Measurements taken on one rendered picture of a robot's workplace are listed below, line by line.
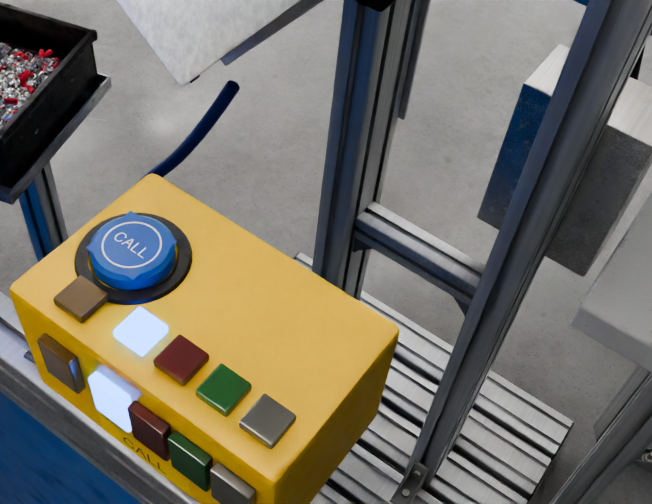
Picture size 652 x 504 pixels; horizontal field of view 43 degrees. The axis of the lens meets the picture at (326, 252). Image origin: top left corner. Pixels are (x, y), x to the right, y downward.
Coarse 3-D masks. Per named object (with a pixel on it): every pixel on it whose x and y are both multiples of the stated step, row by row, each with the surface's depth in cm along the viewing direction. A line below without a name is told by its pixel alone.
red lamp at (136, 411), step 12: (132, 408) 37; (144, 408) 37; (132, 420) 37; (144, 420) 36; (156, 420) 36; (132, 432) 39; (144, 432) 37; (156, 432) 36; (168, 432) 37; (144, 444) 39; (156, 444) 38; (168, 444) 37; (168, 456) 38
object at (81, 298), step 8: (80, 280) 38; (88, 280) 38; (64, 288) 38; (72, 288) 38; (80, 288) 38; (88, 288) 38; (96, 288) 38; (56, 296) 38; (64, 296) 38; (72, 296) 38; (80, 296) 38; (88, 296) 38; (96, 296) 38; (104, 296) 38; (56, 304) 38; (64, 304) 37; (72, 304) 37; (80, 304) 37; (88, 304) 37; (96, 304) 38; (72, 312) 37; (80, 312) 37; (88, 312) 37; (80, 320) 37
